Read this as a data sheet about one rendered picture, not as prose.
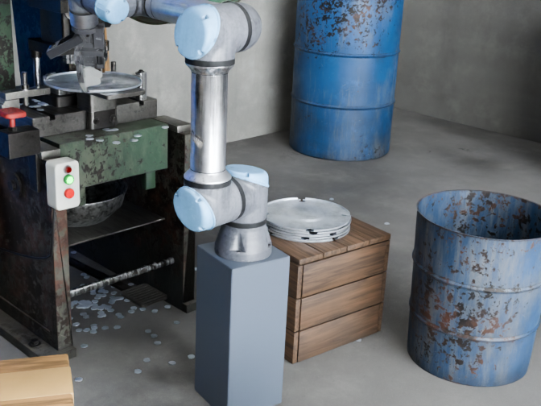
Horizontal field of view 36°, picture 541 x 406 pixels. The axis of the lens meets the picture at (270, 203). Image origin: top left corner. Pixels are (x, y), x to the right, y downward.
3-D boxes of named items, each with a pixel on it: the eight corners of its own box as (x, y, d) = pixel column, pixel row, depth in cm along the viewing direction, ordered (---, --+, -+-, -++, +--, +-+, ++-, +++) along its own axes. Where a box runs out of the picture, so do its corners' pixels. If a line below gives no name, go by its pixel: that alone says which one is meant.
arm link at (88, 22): (66, 15, 217) (72, 2, 224) (68, 31, 220) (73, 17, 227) (95, 16, 218) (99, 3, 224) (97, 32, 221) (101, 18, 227)
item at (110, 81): (146, 74, 264) (146, 72, 264) (135, 94, 237) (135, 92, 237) (55, 71, 263) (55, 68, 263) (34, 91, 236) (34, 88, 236)
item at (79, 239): (164, 219, 276) (164, 217, 276) (51, 251, 247) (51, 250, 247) (93, 187, 304) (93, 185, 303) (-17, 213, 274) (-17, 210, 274)
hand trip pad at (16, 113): (29, 138, 224) (28, 111, 221) (9, 142, 220) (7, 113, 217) (16, 133, 229) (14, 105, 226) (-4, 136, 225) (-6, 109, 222)
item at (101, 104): (147, 132, 248) (146, 88, 243) (108, 140, 238) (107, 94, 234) (100, 115, 264) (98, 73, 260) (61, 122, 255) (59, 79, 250)
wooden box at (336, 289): (381, 331, 273) (391, 234, 261) (292, 364, 251) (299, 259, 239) (303, 286, 302) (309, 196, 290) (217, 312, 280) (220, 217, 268)
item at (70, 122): (158, 117, 268) (158, 98, 266) (33, 138, 238) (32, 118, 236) (105, 99, 288) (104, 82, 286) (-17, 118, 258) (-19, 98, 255)
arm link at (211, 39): (245, 226, 207) (253, 4, 188) (202, 242, 196) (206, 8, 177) (212, 213, 214) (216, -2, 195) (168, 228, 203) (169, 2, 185)
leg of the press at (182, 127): (211, 304, 286) (217, 43, 255) (185, 314, 278) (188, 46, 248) (66, 226, 346) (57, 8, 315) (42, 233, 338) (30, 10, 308)
